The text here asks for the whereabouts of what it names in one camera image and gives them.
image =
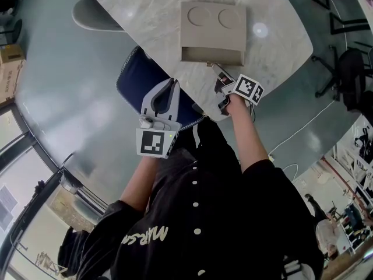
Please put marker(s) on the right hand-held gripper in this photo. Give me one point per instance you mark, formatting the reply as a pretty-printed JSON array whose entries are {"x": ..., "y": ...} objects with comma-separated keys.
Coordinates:
[{"x": 247, "y": 87}]

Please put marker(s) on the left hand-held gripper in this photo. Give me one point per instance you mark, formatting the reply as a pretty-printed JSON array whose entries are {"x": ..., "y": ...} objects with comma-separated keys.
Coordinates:
[{"x": 151, "y": 141}]

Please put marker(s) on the beige box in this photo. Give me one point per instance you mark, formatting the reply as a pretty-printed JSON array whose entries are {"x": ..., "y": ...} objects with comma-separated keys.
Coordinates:
[{"x": 212, "y": 34}]

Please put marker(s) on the person's right forearm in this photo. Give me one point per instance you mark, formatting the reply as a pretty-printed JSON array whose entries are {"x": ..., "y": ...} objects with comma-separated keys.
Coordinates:
[{"x": 247, "y": 136}]

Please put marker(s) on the person's left forearm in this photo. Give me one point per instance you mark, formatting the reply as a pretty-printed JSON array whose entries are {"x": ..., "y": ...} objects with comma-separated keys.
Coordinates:
[{"x": 140, "y": 185}]

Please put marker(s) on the brown cardboard box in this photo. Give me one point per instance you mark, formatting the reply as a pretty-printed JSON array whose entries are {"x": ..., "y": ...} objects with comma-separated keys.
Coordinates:
[{"x": 11, "y": 54}]

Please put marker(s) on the navy dining chair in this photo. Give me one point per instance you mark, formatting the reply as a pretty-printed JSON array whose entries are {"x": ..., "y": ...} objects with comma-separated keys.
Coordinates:
[{"x": 140, "y": 77}]

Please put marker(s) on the grey dining chair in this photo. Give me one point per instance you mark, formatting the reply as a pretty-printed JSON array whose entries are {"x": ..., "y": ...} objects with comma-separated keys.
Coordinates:
[{"x": 93, "y": 16}]

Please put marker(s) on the person's black buttoned shirt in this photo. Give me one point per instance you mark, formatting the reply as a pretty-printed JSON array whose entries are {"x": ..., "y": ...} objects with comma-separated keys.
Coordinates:
[{"x": 204, "y": 214}]

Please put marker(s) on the black office chair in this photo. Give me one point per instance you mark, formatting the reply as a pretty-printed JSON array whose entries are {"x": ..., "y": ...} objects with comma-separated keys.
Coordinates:
[{"x": 352, "y": 74}]

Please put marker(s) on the black framed glass door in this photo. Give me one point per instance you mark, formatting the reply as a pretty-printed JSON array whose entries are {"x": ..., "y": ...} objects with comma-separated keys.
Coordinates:
[{"x": 26, "y": 168}]

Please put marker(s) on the white shelf rack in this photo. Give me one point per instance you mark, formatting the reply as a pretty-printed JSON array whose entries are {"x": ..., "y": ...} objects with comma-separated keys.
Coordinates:
[{"x": 349, "y": 156}]

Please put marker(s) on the large printed cardboard box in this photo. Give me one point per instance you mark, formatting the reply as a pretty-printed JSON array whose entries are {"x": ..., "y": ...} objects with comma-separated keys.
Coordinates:
[{"x": 8, "y": 82}]

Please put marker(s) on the black bag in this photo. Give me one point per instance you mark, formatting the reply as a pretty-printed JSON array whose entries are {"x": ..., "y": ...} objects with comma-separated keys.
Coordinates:
[{"x": 74, "y": 249}]

